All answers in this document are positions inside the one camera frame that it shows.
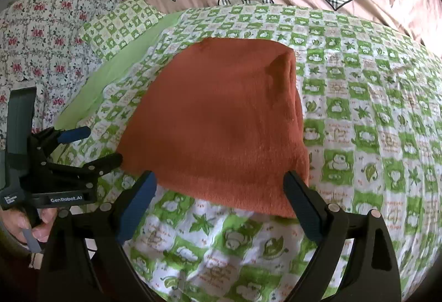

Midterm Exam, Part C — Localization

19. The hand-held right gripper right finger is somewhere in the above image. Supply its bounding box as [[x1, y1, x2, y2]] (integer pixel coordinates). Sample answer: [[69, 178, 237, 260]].
[[282, 170, 403, 302]]

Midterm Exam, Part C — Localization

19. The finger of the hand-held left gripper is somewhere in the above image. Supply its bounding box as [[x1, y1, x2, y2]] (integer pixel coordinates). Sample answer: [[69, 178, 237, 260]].
[[52, 126, 91, 144], [83, 153, 124, 179]]

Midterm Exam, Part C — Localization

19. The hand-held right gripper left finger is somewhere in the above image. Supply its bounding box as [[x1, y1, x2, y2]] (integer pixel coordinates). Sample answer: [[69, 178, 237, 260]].
[[36, 170, 159, 302]]

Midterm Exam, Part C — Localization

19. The rust orange knit garment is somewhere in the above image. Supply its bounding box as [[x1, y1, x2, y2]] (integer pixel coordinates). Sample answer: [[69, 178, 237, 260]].
[[115, 38, 310, 220]]

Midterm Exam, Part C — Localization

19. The person's left hand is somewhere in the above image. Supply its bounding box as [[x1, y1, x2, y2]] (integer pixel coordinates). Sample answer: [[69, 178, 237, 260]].
[[0, 207, 59, 256]]

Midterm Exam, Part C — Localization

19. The white floral bed sheet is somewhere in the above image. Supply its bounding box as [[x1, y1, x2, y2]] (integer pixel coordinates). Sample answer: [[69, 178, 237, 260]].
[[0, 0, 156, 151]]

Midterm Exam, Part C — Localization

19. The green checked blanket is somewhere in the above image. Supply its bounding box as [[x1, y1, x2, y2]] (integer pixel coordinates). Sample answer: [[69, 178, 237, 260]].
[[55, 3, 442, 302]]

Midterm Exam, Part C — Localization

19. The green checked pillow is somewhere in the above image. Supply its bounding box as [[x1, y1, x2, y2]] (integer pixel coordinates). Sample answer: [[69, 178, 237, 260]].
[[78, 0, 167, 62]]

